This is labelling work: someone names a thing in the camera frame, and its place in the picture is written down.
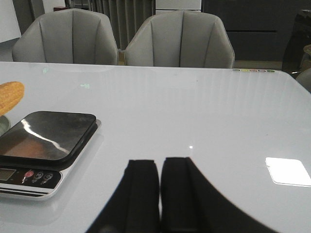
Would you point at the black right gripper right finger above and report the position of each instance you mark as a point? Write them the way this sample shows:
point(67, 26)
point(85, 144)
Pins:
point(191, 204)

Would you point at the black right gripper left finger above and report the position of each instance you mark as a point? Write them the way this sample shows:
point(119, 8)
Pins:
point(133, 207)

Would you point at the orange corn cob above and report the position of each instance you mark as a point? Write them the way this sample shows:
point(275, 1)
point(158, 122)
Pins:
point(11, 94)

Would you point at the black silver electronic kitchen scale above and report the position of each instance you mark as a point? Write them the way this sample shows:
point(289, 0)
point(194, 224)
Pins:
point(39, 152)

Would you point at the light green round plate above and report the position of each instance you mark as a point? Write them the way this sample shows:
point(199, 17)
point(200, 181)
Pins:
point(5, 125)

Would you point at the grey upholstered chair right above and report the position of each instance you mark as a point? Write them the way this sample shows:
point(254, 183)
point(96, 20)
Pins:
point(181, 39)

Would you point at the grey upholstered chair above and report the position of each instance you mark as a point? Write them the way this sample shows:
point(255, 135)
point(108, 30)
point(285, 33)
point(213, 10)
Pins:
point(72, 36)
point(181, 39)

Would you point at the grey upholstered chair left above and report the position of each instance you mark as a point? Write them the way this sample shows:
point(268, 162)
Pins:
point(72, 36)

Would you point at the dark grey counter cabinet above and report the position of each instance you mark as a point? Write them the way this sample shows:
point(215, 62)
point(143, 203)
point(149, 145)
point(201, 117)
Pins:
point(259, 30)

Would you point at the white drawer cabinet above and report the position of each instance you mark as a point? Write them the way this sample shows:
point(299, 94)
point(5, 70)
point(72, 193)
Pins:
point(163, 6)

